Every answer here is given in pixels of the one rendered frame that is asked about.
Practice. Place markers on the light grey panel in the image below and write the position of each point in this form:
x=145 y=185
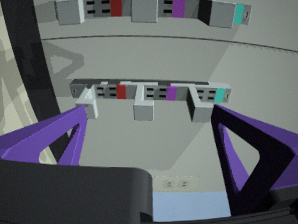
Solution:
x=259 y=61

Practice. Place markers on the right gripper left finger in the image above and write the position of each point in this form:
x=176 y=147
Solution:
x=25 y=144

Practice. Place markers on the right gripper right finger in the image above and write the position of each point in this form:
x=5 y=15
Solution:
x=276 y=168

